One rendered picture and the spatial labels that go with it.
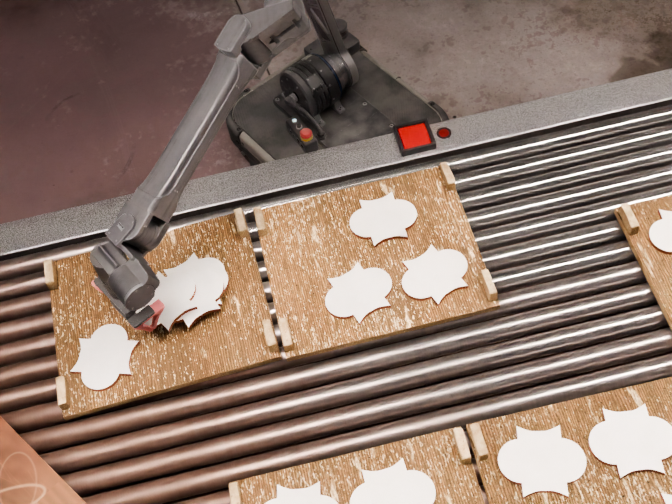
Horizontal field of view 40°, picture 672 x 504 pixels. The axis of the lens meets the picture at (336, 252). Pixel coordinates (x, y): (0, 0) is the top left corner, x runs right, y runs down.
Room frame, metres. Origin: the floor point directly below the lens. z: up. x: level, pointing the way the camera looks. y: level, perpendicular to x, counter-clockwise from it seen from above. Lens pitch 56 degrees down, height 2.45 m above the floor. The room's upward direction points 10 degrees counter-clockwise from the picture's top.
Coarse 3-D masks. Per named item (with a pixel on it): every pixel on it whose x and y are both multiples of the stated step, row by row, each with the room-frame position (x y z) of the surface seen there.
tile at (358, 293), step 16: (352, 272) 0.95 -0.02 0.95; (368, 272) 0.95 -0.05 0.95; (384, 272) 0.94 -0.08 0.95; (336, 288) 0.92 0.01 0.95; (352, 288) 0.92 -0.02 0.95; (368, 288) 0.91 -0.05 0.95; (384, 288) 0.91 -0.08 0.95; (336, 304) 0.89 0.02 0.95; (352, 304) 0.88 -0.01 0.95; (368, 304) 0.88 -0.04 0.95; (384, 304) 0.87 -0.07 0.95
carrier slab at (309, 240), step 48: (336, 192) 1.16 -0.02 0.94; (384, 192) 1.14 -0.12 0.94; (432, 192) 1.12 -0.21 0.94; (288, 240) 1.06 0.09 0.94; (336, 240) 1.04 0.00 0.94; (432, 240) 1.00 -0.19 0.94; (288, 288) 0.95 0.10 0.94; (480, 288) 0.88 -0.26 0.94; (336, 336) 0.83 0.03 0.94; (384, 336) 0.82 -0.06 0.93
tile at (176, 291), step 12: (168, 276) 1.00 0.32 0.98; (180, 276) 0.99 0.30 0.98; (168, 288) 0.97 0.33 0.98; (180, 288) 0.96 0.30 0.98; (192, 288) 0.96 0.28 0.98; (168, 300) 0.94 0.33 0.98; (180, 300) 0.94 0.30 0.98; (168, 312) 0.92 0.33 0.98; (180, 312) 0.91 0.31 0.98; (168, 324) 0.89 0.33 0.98
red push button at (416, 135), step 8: (400, 128) 1.30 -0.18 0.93; (408, 128) 1.30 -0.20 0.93; (416, 128) 1.30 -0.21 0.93; (424, 128) 1.29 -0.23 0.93; (400, 136) 1.28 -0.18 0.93; (408, 136) 1.28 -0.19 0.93; (416, 136) 1.28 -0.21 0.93; (424, 136) 1.27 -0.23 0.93; (408, 144) 1.26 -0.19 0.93; (416, 144) 1.25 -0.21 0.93; (424, 144) 1.25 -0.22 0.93
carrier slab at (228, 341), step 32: (192, 224) 1.14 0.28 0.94; (224, 224) 1.13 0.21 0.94; (160, 256) 1.07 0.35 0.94; (224, 256) 1.05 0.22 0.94; (64, 288) 1.04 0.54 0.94; (256, 288) 0.96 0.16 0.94; (64, 320) 0.96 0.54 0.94; (96, 320) 0.95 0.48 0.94; (224, 320) 0.90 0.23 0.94; (256, 320) 0.89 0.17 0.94; (64, 352) 0.89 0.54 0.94; (160, 352) 0.86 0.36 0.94; (192, 352) 0.85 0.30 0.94; (224, 352) 0.83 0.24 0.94; (256, 352) 0.82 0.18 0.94; (128, 384) 0.80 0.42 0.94; (160, 384) 0.79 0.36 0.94; (192, 384) 0.79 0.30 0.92; (64, 416) 0.76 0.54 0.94
